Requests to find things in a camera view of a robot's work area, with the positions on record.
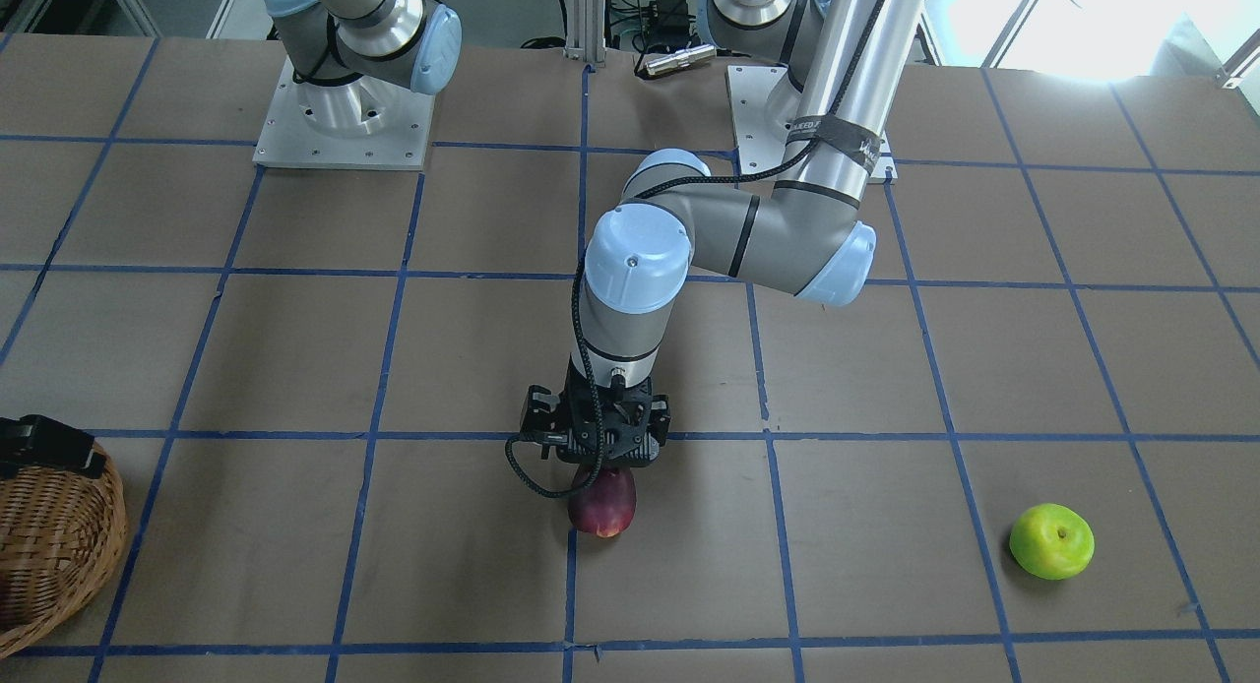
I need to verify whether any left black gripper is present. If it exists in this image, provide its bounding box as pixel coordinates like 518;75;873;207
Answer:
519;368;672;468

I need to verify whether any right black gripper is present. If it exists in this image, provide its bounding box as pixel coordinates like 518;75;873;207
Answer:
1;415;106;478

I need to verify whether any dark red apple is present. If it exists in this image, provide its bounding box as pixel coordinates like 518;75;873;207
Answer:
567;468;638;538

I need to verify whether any green apple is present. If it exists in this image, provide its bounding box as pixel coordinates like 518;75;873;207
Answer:
1007;503;1097;581

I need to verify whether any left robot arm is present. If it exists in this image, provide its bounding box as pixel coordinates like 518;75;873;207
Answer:
512;0;927;466

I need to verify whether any wicker basket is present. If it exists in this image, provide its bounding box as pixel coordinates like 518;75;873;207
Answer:
1;444;129;657

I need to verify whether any silver metal cylinder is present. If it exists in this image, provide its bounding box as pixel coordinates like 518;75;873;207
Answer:
638;43;719;81

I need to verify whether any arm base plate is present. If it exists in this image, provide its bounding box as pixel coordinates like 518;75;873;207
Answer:
253;60;435;171
726;66;897;184

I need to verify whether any black cables bundle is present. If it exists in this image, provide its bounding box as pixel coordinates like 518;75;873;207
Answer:
522;0;709;54

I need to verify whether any aluminium frame post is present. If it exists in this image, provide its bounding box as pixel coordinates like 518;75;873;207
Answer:
563;0;607;71

